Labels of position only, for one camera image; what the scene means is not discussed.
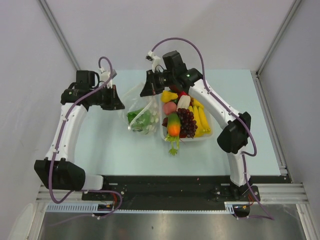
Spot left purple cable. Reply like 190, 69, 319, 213
48, 56, 123, 226

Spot dark red toy apple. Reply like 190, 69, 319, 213
169, 85, 184, 95

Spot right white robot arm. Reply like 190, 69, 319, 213
140, 50, 252, 201

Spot green toy lettuce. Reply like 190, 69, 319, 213
126, 108, 159, 135

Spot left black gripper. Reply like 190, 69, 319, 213
89, 85, 125, 111

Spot pink toy peach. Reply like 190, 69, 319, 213
163, 101, 177, 115

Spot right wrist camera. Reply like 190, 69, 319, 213
145, 50, 161, 73

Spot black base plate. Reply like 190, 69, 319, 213
81, 175, 259, 211

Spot white toy radish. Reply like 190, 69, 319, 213
177, 95, 191, 109

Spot aluminium frame rail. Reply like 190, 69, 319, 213
36, 183, 309, 215

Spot purple toy grapes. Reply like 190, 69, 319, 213
177, 108, 198, 138

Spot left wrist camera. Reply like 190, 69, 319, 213
99, 67, 117, 89

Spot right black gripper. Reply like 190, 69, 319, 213
140, 69, 175, 98

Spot yellow toy pear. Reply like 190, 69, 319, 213
160, 90, 178, 103

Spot white plastic basket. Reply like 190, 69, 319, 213
159, 87, 215, 142

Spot clear zip top bag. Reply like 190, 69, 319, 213
119, 83, 160, 135

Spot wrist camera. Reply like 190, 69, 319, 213
99, 67, 117, 89
145, 50, 161, 73

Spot purple cable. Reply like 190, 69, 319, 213
149, 37, 275, 221
48, 56, 123, 226

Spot green toy herb sprig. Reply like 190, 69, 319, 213
164, 134, 180, 156

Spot yellow toy banana bunch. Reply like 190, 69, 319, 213
188, 97, 212, 138

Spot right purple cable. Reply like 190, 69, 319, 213
149, 37, 275, 221

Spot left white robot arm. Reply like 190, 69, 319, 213
34, 70, 125, 200

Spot green orange toy mango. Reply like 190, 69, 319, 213
166, 112, 181, 137

